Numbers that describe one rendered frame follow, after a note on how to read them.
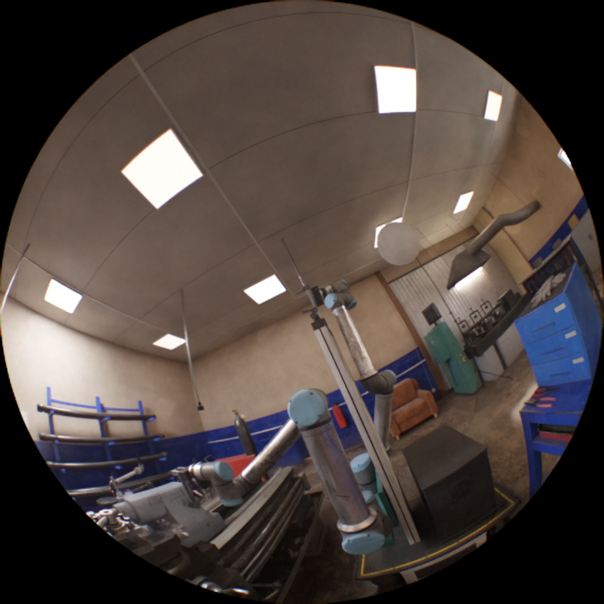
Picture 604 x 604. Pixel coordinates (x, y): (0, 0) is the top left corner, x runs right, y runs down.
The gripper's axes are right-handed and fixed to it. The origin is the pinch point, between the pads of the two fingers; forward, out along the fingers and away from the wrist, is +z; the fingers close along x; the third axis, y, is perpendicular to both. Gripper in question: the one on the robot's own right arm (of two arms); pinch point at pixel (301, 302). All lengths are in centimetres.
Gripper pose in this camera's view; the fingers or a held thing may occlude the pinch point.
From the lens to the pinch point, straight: 129.4
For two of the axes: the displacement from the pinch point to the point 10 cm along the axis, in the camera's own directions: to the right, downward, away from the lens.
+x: 3.5, 9.3, 1.1
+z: -9.1, 3.6, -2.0
